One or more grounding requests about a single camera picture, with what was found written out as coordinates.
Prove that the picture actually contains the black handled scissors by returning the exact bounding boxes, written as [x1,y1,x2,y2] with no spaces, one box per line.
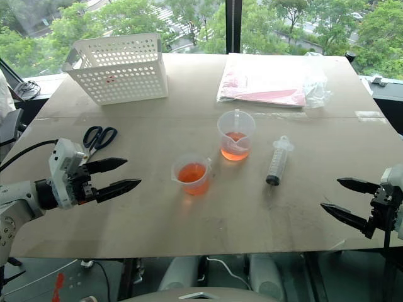
[82,125,119,164]

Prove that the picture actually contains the white perforated plastic basket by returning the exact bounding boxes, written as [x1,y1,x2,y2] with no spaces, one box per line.
[61,32,169,106]

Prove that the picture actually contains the clear plastic syringe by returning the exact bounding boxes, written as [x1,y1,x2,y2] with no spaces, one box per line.
[264,135,297,187]

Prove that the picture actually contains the clear tape strip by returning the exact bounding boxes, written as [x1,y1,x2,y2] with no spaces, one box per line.
[355,111,387,123]

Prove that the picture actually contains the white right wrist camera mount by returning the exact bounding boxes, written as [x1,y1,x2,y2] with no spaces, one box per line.
[380,165,403,240]

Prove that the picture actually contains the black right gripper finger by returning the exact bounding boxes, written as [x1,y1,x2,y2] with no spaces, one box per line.
[320,202,370,233]
[336,177,383,196]

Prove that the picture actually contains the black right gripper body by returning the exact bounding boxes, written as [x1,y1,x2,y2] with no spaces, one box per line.
[361,184,403,240]

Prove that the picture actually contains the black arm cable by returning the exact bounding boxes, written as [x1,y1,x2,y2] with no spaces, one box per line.
[0,139,60,173]
[383,229,392,302]

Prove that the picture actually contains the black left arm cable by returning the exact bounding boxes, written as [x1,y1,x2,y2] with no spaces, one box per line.
[0,139,60,173]

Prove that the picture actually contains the crumpled clear plastic bag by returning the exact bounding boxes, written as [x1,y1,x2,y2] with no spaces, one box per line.
[301,51,332,110]

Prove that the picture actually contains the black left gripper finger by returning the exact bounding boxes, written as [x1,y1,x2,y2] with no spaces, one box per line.
[95,178,143,204]
[86,157,128,175]

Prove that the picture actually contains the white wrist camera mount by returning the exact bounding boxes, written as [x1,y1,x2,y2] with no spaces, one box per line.
[380,165,403,240]
[48,137,86,210]

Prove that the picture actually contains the dark grey chair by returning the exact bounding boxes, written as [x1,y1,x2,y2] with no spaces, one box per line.
[0,108,26,147]

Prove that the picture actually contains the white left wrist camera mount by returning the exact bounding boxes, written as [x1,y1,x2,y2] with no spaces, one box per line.
[48,137,86,210]

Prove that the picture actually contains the grey robot torso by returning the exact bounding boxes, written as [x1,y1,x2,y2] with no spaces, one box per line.
[118,285,286,302]

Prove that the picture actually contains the large beaker with orange liquid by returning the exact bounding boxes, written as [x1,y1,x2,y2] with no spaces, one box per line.
[217,108,257,162]

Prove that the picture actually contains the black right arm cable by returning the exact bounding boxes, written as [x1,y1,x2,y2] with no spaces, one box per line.
[383,229,392,302]

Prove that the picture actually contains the dark table leg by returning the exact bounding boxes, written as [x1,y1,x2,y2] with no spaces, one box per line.
[116,257,137,300]

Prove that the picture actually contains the pink folder in plastic sleeve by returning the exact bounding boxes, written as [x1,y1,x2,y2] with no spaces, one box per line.
[215,52,315,109]

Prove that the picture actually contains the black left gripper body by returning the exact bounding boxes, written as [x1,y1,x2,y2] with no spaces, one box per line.
[67,164,98,206]

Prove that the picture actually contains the small beaker with orange liquid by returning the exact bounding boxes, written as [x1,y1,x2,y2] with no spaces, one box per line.
[171,152,213,197]

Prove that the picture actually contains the grey rounded robot leg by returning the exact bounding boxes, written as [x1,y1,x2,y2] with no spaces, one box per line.
[158,255,198,292]
[249,254,285,298]

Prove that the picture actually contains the black cable bundle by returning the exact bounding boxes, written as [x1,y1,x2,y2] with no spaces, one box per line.
[13,79,42,101]

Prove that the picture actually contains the black floor cable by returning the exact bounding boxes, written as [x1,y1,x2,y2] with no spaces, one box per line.
[81,259,111,302]

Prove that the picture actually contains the white floor cable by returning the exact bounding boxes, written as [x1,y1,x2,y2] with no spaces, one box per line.
[205,257,253,291]

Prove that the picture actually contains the black window frame post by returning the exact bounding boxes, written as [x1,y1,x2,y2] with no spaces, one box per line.
[225,0,242,55]

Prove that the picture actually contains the white cloth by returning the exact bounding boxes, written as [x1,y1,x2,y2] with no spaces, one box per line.
[0,67,17,120]

